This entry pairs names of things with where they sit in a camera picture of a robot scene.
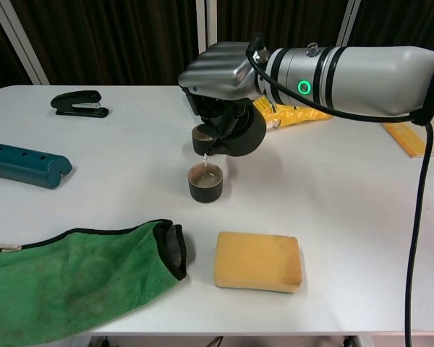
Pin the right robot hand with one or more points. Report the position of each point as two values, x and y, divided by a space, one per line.
220 72

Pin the black teapot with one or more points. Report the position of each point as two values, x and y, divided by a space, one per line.
246 137

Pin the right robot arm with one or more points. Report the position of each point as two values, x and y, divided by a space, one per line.
365 79

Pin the dark ceramic cup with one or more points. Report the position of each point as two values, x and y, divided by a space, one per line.
205 191
199 144

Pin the yellow snack bag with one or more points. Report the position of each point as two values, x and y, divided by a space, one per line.
296 115

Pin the black stapler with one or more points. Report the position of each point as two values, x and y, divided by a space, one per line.
77 101

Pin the yellow sponge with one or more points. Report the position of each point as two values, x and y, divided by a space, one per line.
257 262

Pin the yellow and white book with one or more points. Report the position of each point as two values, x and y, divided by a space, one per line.
405 139

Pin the teal plastic tube with holes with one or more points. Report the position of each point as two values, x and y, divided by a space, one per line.
21 164

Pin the green cloth with black trim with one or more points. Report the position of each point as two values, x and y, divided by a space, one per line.
58 282

